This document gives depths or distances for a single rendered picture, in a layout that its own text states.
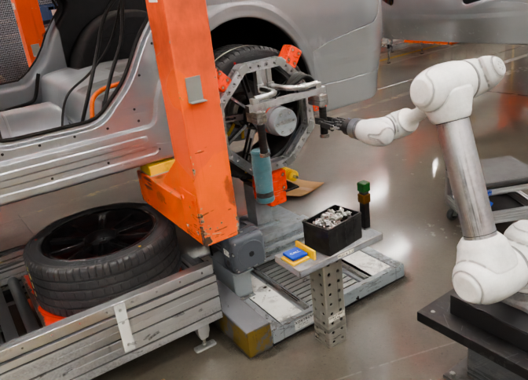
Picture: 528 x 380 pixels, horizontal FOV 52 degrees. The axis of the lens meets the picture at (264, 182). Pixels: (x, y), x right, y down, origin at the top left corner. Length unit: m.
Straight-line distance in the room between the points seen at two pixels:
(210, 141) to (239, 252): 0.62
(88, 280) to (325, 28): 1.71
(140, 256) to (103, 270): 0.15
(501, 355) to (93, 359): 1.45
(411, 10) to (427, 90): 3.29
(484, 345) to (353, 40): 1.78
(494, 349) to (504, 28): 3.11
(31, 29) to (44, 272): 2.60
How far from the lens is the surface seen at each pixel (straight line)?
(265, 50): 2.64
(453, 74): 1.72
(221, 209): 2.11
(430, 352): 2.37
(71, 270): 2.26
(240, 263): 2.45
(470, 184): 1.75
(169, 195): 2.33
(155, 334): 2.30
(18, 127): 3.13
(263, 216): 2.89
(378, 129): 2.21
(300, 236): 2.92
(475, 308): 1.99
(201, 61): 1.96
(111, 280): 2.26
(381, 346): 2.38
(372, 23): 3.16
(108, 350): 2.26
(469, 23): 4.64
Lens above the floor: 1.50
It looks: 21 degrees down
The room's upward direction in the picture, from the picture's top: 7 degrees counter-clockwise
